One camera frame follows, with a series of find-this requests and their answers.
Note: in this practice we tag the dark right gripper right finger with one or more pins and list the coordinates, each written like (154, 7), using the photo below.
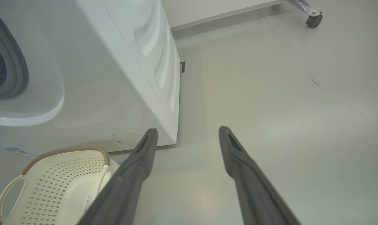
(254, 187)

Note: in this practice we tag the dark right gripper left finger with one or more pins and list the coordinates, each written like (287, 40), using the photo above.
(123, 187)

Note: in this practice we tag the white basket label sticker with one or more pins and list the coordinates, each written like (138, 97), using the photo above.
(87, 204)

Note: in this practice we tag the cream perforated laundry basket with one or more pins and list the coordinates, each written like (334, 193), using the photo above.
(51, 187)

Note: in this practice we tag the white washing machine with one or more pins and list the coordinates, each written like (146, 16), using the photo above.
(98, 78)

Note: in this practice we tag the blue white energy label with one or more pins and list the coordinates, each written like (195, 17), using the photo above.
(20, 152)

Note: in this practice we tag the black caster wheel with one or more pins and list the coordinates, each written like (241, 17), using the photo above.
(314, 20)

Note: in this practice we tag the small dark bracket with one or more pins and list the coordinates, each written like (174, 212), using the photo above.
(183, 67)

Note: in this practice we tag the metal caster leg bracket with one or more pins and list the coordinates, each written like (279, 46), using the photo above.
(303, 7)

